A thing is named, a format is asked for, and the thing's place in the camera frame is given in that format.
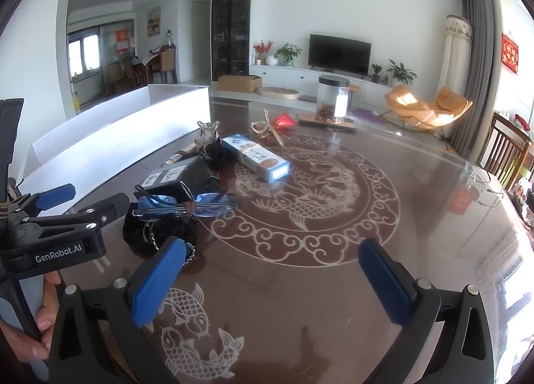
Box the framed wall painting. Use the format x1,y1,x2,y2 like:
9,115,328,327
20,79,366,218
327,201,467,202
147,6,162,37

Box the grey curtain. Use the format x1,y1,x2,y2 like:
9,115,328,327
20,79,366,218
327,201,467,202
451,0,505,159

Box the large white cardboard box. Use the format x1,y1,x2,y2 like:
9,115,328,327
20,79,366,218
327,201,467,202
19,84,211,206

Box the person's left hand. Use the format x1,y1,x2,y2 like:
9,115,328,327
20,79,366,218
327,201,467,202
0,273,63,364

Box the black velvet scrunchie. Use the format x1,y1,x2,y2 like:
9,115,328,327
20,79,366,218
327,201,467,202
200,138,239,172
123,217,198,260

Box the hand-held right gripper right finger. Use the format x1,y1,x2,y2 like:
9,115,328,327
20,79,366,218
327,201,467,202
358,238,507,384

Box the black flat television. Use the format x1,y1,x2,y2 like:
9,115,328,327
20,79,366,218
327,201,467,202
309,34,372,76

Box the flat wooden board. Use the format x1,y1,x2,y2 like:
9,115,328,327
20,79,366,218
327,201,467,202
298,112,358,133

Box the round beige cushion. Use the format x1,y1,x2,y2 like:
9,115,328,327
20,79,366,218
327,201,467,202
256,85,300,102

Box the purple floor mat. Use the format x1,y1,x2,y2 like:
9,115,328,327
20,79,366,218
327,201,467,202
352,108,386,121

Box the covered standing air conditioner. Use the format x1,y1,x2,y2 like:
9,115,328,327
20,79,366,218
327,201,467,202
438,14,474,97

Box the black case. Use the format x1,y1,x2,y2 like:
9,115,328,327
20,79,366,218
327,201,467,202
134,181,195,211

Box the wooden slatted chair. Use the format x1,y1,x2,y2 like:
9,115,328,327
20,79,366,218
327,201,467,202
480,112,534,193

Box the brown cardboard box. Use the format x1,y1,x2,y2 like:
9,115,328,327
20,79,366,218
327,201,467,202
218,74,263,93

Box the clear frame eyeglasses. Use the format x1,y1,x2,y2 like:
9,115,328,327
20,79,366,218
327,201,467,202
459,167,503,206

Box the blue and white medicine box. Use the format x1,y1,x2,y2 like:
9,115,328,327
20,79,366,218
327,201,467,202
221,135,290,183

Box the white door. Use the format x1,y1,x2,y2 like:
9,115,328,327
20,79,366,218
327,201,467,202
192,0,211,80

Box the black box with white label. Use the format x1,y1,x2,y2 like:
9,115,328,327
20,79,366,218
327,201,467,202
144,157,213,190

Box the red flowers in vase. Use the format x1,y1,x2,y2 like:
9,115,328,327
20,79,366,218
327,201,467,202
252,39,274,65

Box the silver rhinestone hair claw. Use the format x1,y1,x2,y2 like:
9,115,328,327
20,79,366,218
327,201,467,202
195,120,222,148

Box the green potted plant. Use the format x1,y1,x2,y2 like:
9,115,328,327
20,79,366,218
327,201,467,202
275,44,302,66

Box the red window poster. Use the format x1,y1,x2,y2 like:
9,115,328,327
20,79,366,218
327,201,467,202
116,29,135,53

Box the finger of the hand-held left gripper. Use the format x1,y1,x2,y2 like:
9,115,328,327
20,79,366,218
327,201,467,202
8,184,76,222
25,193,131,231

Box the orange lounge chair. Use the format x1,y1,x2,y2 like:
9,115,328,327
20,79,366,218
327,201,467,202
384,84,474,131

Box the silver cosmetic tube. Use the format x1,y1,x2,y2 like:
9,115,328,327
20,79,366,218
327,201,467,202
163,149,198,168

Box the red wall hanging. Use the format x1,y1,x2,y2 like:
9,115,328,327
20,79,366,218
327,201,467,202
502,32,519,73

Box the clear jar with black lid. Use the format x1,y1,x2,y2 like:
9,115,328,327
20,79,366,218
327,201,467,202
316,75,351,124

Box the gold rhinestone hair claw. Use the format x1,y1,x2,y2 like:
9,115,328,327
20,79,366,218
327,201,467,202
250,109,285,148

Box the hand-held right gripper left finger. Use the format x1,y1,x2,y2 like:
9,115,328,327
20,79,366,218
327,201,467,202
49,237,187,384

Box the white television cabinet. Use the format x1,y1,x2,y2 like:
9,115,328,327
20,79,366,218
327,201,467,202
249,62,395,107

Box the patterned glass desktop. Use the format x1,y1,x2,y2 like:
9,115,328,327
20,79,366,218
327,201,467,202
17,96,534,384

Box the blue lens sunglasses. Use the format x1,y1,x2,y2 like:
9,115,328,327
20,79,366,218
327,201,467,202
132,191,242,222

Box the dark glass display cabinet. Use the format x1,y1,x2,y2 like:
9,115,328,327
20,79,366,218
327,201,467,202
211,0,253,82

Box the wooden dining set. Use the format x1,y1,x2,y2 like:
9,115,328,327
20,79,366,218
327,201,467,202
106,45,178,90

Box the large leafy potted plant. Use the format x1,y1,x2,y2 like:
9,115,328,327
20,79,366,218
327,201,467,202
386,59,417,86

